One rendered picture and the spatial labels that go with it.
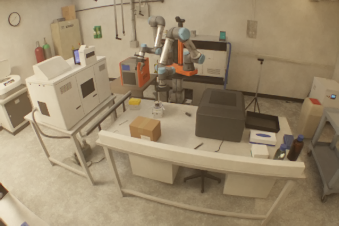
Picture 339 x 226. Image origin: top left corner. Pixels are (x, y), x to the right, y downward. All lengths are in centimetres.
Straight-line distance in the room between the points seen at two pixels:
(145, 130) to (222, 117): 63
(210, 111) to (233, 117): 19
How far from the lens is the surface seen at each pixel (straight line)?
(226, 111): 157
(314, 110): 347
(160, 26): 232
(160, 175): 216
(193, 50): 201
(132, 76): 317
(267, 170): 148
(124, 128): 187
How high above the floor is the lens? 196
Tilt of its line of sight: 27 degrees down
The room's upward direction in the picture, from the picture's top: 1 degrees counter-clockwise
